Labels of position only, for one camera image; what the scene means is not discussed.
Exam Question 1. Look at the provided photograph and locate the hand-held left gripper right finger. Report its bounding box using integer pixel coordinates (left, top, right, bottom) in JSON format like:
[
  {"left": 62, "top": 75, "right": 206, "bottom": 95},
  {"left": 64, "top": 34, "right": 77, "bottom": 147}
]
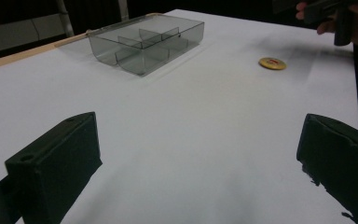
[{"left": 296, "top": 113, "right": 358, "bottom": 224}]

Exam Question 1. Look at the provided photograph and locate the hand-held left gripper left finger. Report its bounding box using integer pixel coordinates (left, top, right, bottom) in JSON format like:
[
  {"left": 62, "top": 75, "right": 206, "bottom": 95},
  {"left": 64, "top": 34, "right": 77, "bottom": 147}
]
[{"left": 4, "top": 111, "right": 103, "bottom": 224}]

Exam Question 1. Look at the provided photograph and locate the round gold coin-shaped disc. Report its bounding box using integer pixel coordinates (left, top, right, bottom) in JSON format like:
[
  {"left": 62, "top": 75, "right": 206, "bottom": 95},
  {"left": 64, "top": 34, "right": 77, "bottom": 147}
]
[{"left": 258, "top": 57, "right": 288, "bottom": 71}]

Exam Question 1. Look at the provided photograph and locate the clear grey divided plastic box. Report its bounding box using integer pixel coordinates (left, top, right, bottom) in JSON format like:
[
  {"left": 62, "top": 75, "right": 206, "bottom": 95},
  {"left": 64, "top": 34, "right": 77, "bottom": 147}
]
[{"left": 87, "top": 13, "right": 205, "bottom": 77}]

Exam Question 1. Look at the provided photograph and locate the white tablecloth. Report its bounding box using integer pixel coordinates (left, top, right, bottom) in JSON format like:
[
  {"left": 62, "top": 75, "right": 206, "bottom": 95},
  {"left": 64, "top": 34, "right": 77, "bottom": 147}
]
[{"left": 0, "top": 8, "right": 358, "bottom": 224}]

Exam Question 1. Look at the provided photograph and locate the metal stand pole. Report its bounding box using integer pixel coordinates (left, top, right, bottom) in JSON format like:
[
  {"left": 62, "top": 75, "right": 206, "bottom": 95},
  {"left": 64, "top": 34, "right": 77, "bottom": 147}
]
[{"left": 55, "top": 0, "right": 76, "bottom": 38}]

